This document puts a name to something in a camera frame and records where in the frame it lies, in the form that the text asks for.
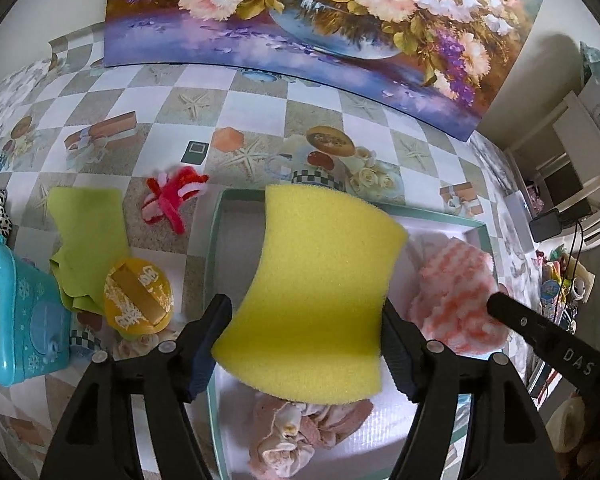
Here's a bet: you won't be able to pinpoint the white chair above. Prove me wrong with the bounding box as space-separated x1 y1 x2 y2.
502 91 600 211

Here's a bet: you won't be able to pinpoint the teal toy case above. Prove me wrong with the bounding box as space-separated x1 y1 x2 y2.
0 232 73 387

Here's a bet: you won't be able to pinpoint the grey floral tablecloth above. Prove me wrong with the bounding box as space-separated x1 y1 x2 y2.
0 57 548 366

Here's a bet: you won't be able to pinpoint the black charger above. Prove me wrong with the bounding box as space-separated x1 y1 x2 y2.
530 209 564 242

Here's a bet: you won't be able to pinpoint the pink white fuzzy socks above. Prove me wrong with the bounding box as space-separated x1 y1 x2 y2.
407 237 512 356

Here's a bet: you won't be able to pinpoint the white tray teal rim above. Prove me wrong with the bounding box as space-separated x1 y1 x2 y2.
206 187 496 480

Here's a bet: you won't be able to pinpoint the pink floral scrunchie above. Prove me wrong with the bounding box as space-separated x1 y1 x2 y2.
247 391 375 480

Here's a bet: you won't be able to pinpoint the yellow sponge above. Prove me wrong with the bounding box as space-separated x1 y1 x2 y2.
211 183 408 405

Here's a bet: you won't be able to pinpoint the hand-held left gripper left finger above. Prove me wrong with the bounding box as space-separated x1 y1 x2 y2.
40 294 233 480

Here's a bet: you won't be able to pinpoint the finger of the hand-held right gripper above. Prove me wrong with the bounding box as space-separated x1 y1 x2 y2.
486 292 600 396

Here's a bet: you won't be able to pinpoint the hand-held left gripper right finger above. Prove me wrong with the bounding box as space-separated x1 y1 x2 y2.
380 300 561 480

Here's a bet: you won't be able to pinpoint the flower painting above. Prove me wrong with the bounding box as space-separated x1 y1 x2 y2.
102 0 548 142

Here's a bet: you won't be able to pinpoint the green cloth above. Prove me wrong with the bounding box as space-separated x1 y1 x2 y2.
46 186 131 313

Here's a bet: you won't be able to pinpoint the yellow round tin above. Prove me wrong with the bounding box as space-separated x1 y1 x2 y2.
102 257 173 336

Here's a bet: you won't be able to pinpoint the red fuzzy hair tie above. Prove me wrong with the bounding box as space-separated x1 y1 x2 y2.
141 166 210 235

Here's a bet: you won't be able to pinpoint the pile of small trinkets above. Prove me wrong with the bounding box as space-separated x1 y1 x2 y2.
534 242 597 313

